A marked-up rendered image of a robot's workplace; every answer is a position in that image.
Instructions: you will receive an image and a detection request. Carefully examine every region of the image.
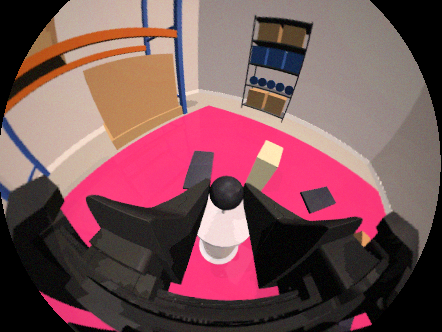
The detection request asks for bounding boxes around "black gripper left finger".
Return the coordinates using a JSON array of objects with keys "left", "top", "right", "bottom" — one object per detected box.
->
[{"left": 85, "top": 179, "right": 210, "bottom": 284}]

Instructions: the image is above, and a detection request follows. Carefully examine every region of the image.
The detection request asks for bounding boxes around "beige rectangular block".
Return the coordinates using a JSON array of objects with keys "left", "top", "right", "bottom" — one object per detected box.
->
[{"left": 245, "top": 141, "right": 284, "bottom": 191}]

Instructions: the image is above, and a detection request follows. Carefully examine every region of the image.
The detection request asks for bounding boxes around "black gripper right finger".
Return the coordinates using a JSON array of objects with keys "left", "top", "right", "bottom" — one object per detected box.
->
[{"left": 242, "top": 183, "right": 363, "bottom": 290}]

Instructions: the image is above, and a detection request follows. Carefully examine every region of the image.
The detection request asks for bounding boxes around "french press coffee maker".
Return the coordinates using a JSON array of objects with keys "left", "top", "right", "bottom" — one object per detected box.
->
[{"left": 197, "top": 175, "right": 249, "bottom": 265}]

